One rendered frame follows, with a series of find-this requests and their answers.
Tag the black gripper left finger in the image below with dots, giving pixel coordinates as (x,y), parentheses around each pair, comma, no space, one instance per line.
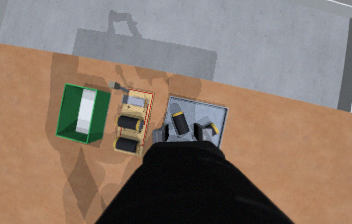
(161,135)

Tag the black battery with yellow end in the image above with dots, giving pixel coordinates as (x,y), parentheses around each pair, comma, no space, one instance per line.
(214,129)
(180,123)
(125,144)
(129,122)

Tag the green open box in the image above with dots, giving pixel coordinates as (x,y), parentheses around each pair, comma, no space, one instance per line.
(75,112)

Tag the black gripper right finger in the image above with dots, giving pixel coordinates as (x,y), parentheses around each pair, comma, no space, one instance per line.
(201,133)

